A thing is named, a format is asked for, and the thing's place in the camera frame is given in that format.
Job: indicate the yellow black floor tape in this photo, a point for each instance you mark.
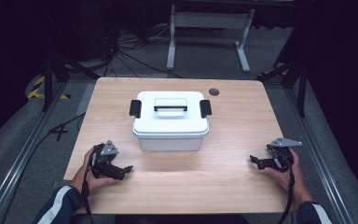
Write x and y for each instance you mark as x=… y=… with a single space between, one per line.
x=34 y=92

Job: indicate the black tripod stand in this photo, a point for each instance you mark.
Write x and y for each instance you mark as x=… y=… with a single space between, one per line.
x=47 y=87

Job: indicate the person's right hand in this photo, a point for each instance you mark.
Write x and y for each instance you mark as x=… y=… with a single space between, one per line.
x=298 y=183

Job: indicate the person's left hand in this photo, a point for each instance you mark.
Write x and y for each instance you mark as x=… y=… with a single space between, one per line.
x=95 y=183

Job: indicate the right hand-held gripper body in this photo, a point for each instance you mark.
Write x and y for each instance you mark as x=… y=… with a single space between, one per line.
x=282 y=155

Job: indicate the black metal stand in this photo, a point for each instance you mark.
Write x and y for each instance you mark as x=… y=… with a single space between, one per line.
x=301 y=93

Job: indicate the white plastic storage box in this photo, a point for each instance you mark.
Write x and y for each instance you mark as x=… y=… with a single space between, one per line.
x=171 y=144

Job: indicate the white metal stand frame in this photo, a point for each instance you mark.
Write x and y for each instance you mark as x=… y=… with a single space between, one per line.
x=211 y=20

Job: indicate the black box latch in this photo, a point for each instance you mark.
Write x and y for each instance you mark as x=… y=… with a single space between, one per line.
x=205 y=108
x=135 y=109

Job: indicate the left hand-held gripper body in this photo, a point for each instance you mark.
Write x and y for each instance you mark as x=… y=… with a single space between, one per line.
x=104 y=155

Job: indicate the aluminium floor rail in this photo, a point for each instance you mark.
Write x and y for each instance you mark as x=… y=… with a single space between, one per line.
x=12 y=174
x=320 y=161

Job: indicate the white storage box lid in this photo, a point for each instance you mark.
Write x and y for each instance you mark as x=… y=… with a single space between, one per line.
x=171 y=124

